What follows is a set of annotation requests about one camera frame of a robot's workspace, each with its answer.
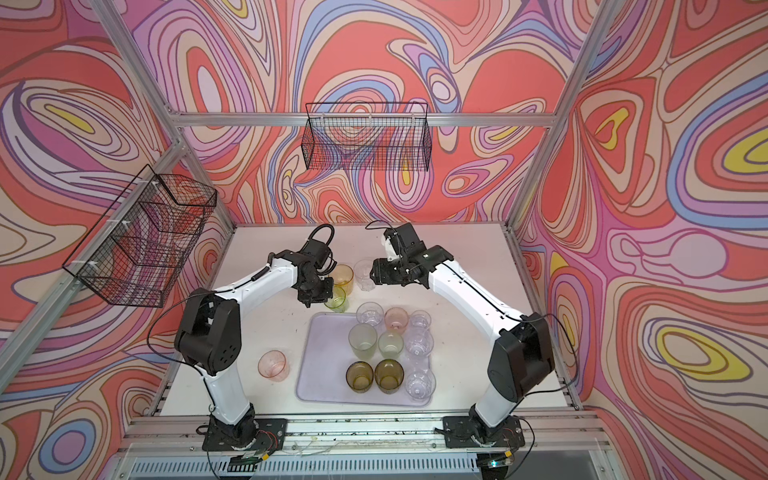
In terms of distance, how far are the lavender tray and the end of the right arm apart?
8.8 inches

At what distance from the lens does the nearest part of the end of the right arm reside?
586 mm

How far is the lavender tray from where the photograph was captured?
801 millimetres
